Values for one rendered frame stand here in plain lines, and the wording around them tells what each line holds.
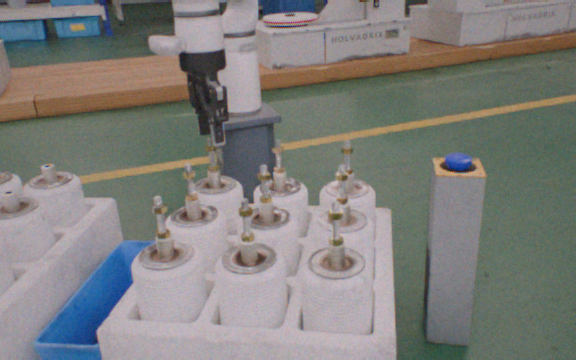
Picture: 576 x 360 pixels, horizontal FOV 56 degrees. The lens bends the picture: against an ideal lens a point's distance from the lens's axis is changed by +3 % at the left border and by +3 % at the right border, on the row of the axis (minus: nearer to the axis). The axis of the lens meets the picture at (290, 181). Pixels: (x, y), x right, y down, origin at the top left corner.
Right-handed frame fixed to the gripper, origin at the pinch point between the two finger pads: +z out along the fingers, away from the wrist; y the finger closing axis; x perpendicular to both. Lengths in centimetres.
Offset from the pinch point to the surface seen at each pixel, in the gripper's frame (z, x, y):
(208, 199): 10.7, 2.9, -3.5
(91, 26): 27, -40, 437
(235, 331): 17.2, 9.2, -30.4
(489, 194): 35, -79, 9
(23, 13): 13, 11, 440
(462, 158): 2.2, -30.0, -28.5
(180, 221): 9.8, 9.8, -10.6
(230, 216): 14.5, -0.4, -4.5
